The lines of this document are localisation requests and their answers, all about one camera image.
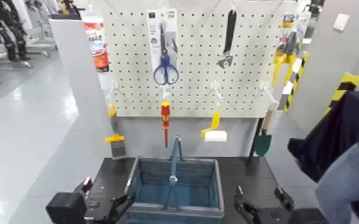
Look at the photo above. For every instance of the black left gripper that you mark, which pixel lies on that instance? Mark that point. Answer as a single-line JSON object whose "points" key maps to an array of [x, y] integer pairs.
{"points": [[66, 208]]}

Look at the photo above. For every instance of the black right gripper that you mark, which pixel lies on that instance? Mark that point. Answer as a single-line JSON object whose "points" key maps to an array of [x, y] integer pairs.
{"points": [[304, 217]]}

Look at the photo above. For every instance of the grey backing panel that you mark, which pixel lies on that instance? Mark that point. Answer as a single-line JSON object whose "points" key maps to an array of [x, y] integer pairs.
{"points": [[145, 134]]}

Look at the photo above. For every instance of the person in dark shirt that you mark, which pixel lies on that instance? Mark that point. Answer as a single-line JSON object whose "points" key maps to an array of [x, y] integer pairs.
{"points": [[333, 140]]}

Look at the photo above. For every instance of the red yellow screwdriver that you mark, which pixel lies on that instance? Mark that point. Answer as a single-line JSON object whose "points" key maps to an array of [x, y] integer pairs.
{"points": [[165, 115]]}

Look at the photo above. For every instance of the white pegboard hook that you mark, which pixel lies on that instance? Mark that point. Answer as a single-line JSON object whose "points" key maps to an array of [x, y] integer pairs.
{"points": [[268, 95], [214, 86], [113, 85], [165, 92]]}

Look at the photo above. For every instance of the white partition panel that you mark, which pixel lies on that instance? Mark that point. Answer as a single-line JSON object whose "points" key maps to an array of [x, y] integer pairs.
{"points": [[73, 78]]}

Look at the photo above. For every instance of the yellow black hazard strip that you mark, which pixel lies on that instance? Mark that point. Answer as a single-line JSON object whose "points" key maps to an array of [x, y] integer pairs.
{"points": [[295, 81], [347, 84]]}

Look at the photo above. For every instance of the red white product package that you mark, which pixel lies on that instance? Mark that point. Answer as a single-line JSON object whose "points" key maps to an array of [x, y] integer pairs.
{"points": [[99, 53]]}

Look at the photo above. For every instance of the white perforated pegboard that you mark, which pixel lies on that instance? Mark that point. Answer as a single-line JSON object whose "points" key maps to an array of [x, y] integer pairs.
{"points": [[198, 78]]}

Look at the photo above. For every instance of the yellow pliers on card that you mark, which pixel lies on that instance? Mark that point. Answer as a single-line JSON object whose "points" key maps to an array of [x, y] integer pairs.
{"points": [[287, 47]]}

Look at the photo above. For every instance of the blue scissors in package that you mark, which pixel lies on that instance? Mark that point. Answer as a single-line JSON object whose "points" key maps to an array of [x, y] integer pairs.
{"points": [[163, 37]]}

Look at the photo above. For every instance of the black humanoid robot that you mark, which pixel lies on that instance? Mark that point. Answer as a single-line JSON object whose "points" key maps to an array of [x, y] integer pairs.
{"points": [[10, 31]]}

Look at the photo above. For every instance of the white wall switch plate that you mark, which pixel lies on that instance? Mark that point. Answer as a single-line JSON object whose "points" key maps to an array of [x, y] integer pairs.
{"points": [[341, 22]]}

